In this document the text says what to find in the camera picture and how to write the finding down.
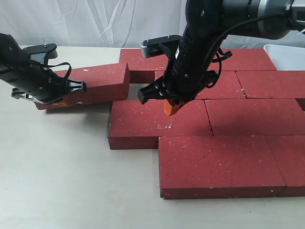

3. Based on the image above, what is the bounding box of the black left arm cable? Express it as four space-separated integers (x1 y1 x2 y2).
30 62 72 91

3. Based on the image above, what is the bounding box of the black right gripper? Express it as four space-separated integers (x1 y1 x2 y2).
138 35 218 116

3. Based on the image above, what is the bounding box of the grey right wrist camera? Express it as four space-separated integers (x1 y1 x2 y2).
141 35 182 58

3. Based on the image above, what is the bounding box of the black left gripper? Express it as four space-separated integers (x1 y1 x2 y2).
11 60 86 107

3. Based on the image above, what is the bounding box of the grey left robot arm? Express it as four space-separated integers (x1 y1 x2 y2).
0 33 87 105

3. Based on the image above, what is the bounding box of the white plastic tray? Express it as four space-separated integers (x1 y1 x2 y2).
263 44 305 71

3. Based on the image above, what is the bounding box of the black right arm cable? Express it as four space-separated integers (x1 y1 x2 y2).
202 14 290 89

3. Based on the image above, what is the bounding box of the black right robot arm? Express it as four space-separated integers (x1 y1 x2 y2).
138 0 305 116

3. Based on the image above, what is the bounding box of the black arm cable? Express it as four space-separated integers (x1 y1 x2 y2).
30 62 72 91
202 14 290 89

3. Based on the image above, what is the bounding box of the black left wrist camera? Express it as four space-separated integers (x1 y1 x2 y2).
23 43 58 65

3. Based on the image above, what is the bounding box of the chipped red brick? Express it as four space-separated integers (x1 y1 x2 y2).
154 71 247 100

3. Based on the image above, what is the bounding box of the white wrinkled backdrop cloth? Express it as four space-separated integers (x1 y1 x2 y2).
0 0 305 50

